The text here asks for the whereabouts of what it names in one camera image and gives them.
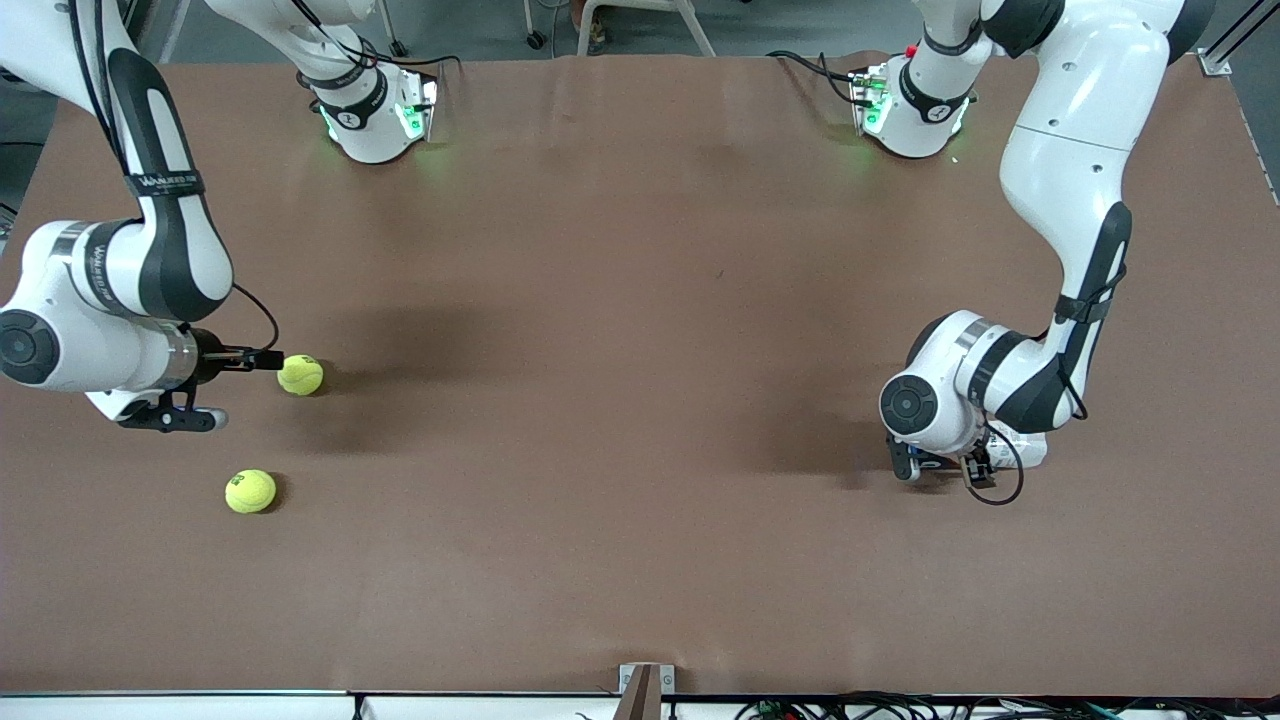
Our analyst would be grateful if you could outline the yellow tennis ball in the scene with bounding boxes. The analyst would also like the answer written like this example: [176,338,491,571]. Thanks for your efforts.
[278,354,325,397]
[224,469,278,515]

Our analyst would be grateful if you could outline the brown table cover sheet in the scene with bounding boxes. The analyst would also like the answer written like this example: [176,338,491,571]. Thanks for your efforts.
[0,50,1280,698]

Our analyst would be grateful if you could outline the tangled black cable bundle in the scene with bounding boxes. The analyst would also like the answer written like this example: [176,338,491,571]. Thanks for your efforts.
[735,692,1280,720]

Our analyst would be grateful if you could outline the silver aluminium frame profile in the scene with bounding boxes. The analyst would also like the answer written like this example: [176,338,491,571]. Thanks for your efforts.
[1195,0,1280,78]

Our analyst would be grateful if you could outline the black right arm base cable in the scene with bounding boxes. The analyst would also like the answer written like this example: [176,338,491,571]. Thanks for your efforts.
[300,0,464,76]

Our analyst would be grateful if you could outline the grey bracket with brown post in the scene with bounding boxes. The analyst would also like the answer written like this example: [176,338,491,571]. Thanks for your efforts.
[615,663,677,720]

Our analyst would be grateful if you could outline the white table edge rail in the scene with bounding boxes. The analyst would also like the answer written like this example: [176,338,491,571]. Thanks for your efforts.
[0,690,1280,720]

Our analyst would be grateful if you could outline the white stool frame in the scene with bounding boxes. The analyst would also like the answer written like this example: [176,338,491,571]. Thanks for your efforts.
[575,0,719,58]

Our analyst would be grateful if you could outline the grey metal frame strut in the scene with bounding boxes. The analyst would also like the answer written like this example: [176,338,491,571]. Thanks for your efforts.
[158,0,193,63]

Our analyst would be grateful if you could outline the black left gripper cable loop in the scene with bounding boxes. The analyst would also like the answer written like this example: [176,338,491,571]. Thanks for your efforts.
[962,422,1026,506]

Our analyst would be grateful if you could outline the black left arm base cable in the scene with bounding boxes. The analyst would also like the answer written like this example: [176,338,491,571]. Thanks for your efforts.
[766,48,873,109]

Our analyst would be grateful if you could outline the clear tennis ball can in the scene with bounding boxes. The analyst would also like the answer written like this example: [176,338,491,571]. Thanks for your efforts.
[915,425,1049,471]

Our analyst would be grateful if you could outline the black arm base cable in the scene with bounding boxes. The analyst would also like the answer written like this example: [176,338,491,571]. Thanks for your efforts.
[766,48,873,109]
[300,0,464,76]

